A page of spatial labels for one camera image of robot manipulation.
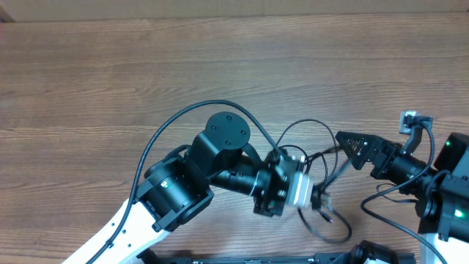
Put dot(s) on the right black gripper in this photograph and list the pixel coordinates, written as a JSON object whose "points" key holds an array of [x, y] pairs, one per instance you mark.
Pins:
{"points": [[386, 150]]}

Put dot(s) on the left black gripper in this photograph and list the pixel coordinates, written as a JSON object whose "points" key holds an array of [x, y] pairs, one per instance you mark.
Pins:
{"points": [[265, 209]]}

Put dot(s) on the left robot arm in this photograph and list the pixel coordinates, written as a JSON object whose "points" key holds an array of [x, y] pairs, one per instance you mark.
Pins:
{"points": [[177, 189]]}

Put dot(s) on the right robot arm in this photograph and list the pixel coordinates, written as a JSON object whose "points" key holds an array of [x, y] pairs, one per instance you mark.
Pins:
{"points": [[440, 187]]}

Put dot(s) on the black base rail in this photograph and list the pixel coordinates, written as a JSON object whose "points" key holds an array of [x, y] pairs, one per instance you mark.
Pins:
{"points": [[366, 252]]}

